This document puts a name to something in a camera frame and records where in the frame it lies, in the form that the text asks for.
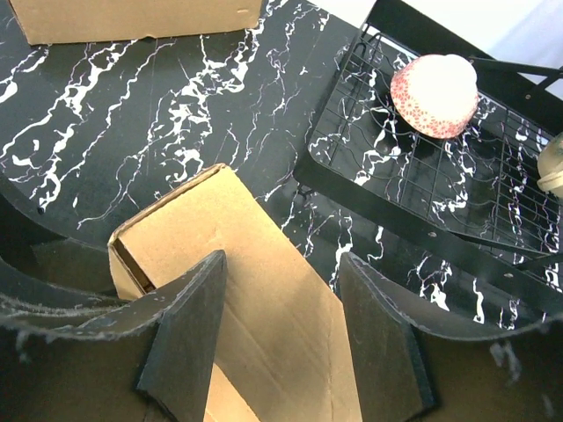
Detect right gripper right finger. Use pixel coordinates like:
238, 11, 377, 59
339, 253, 562, 421

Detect closed cardboard box back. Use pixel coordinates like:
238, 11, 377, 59
8, 0, 263, 45

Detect cardboard box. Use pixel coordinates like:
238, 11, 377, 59
107, 164, 361, 421
8, 0, 263, 45

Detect beige cup in rack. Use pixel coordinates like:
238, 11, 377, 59
537, 134, 562, 199

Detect black wire dish rack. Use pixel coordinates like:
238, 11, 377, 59
294, 1, 562, 313

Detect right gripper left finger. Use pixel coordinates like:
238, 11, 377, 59
1, 184, 227, 421

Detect pink patterned bowl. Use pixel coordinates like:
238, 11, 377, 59
390, 55, 479, 140

